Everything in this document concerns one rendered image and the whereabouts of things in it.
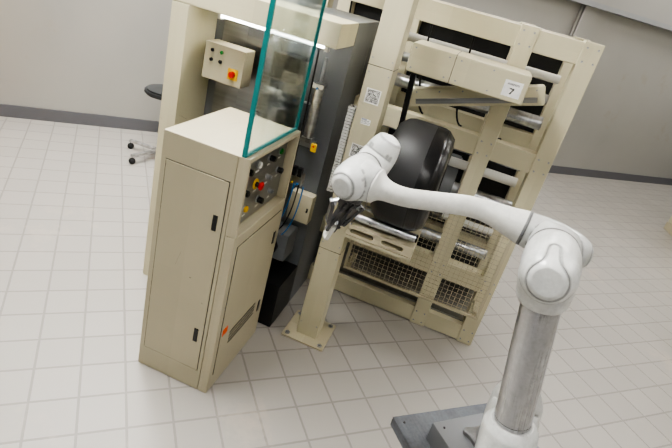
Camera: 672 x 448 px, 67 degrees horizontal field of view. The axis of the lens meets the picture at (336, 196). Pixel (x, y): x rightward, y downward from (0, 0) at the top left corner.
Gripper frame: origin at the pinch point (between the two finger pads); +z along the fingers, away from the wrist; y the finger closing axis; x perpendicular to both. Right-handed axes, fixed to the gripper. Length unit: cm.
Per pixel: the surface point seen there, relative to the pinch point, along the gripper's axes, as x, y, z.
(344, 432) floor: -19, 62, 114
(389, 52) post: 94, 36, -32
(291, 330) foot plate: 52, 53, 134
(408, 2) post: 99, 34, -55
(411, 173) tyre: 51, 55, 2
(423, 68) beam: 105, 64, -27
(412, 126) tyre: 74, 57, -10
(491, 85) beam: 86, 91, -39
